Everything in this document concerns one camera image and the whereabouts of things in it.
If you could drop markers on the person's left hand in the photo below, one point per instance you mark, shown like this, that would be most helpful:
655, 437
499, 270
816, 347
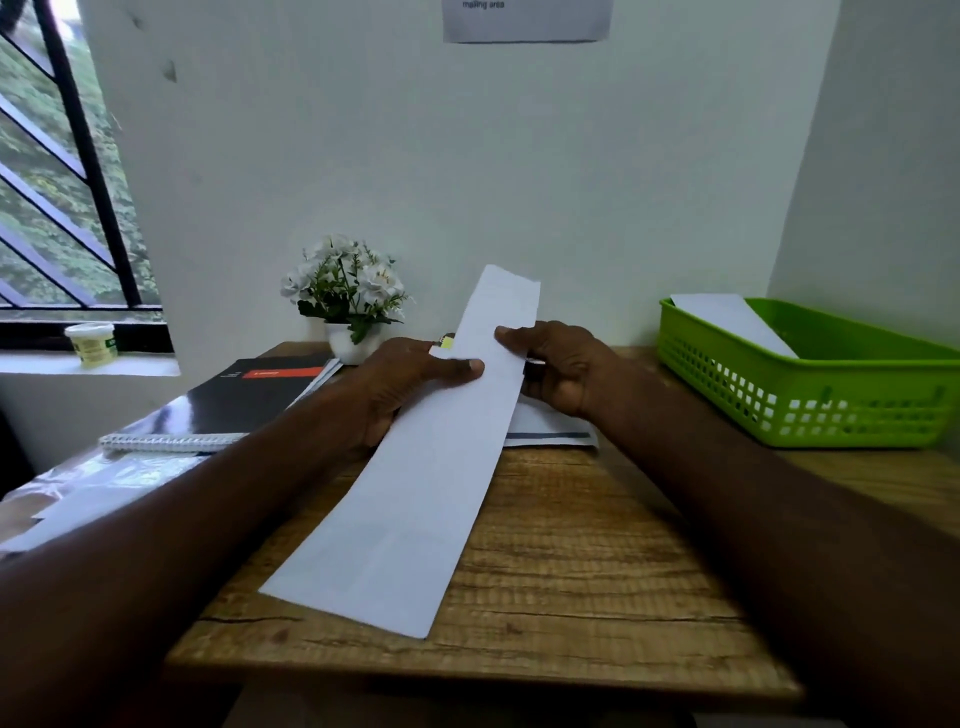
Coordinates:
397, 382

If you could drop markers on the person's right hand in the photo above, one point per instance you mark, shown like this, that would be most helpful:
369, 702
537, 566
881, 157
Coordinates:
570, 367

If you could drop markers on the grey lined printed document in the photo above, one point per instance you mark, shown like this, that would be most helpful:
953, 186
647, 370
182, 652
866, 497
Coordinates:
551, 431

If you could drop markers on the white envelope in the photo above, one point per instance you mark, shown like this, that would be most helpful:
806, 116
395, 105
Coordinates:
405, 525
731, 319

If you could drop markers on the green plastic basket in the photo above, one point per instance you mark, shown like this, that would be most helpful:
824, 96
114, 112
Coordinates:
840, 397

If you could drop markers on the clear plastic sleeve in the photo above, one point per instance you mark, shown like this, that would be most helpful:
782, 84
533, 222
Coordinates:
127, 469

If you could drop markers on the stack of white envelopes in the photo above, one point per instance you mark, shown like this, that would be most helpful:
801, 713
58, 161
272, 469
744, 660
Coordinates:
75, 517

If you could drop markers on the person's left forearm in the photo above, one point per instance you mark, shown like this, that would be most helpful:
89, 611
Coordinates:
150, 555

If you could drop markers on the person's right forearm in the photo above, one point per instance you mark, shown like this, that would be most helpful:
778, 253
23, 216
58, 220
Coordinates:
810, 540

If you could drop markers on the white flower plant in pot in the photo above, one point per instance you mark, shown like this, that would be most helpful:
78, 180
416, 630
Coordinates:
345, 281

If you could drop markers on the black spiral notebook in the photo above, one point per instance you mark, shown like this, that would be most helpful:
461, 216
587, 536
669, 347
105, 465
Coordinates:
232, 397

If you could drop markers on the white window sill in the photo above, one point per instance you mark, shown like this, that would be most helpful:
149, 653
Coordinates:
90, 365

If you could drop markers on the small cream jar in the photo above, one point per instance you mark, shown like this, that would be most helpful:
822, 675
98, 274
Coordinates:
91, 345

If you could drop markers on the paper notice sheet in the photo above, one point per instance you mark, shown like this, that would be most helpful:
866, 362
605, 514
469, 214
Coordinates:
525, 21

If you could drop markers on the black window grille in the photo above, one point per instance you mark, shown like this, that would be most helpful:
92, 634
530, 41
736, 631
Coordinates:
82, 150

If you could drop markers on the black backpack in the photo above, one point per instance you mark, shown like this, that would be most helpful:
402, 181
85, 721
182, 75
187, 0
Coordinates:
11, 457

